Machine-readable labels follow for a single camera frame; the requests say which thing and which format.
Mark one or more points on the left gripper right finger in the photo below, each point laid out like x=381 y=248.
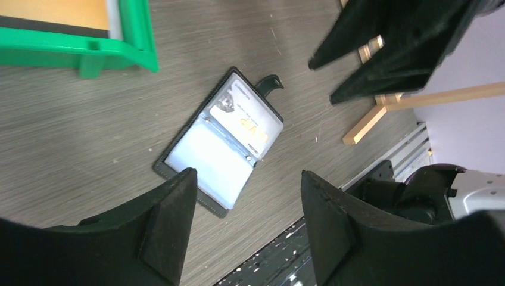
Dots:
x=354 y=243

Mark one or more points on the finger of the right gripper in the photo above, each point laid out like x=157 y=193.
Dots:
x=392 y=68
x=360 y=23

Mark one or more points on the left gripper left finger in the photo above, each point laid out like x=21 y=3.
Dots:
x=140 y=242

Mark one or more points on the black card holder wallet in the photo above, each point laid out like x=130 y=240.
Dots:
x=223 y=165

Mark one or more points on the green plastic bin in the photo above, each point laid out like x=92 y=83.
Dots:
x=130 y=43

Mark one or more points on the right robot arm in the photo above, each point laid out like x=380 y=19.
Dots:
x=424 y=197

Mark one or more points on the wooden frame rack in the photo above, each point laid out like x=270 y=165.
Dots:
x=394 y=106

